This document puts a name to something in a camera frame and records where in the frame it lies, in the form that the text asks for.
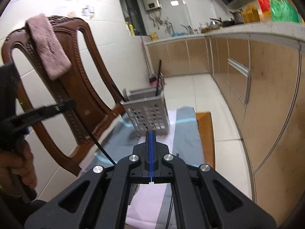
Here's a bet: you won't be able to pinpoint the black chopstick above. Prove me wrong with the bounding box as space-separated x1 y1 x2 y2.
73 107 117 165
155 59 162 96
111 84 126 101

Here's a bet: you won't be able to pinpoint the beige kitchen base cabinets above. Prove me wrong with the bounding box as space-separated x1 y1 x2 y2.
145 30 304 225

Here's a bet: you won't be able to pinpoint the person's left hand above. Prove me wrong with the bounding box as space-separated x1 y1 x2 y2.
1 139 37 195

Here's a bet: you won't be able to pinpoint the grey plastic utensil holder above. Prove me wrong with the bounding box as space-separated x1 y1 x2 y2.
120 87 170 136

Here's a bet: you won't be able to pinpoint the black chopstick in holder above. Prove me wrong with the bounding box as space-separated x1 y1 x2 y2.
111 84 126 101

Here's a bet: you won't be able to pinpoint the metal fork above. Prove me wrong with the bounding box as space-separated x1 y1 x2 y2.
122 88 129 101

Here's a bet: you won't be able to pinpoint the pink broom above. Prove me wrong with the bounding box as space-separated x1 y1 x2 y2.
140 35 157 86

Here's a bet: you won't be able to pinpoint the orange wooden stool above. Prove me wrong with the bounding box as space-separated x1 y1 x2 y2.
196 112 216 168

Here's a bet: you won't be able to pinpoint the carved brown wooden chair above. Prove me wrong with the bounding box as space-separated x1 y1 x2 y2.
2 15 125 176

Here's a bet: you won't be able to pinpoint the pink fluffy towel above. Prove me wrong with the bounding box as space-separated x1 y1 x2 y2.
26 14 72 81

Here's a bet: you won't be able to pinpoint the yellow bottle on sill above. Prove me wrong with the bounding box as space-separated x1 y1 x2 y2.
127 22 135 36

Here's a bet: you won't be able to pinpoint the wooden knife block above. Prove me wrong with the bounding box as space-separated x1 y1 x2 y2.
240 4 261 24

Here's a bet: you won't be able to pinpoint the green plastic bag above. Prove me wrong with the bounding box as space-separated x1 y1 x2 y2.
270 0 301 23

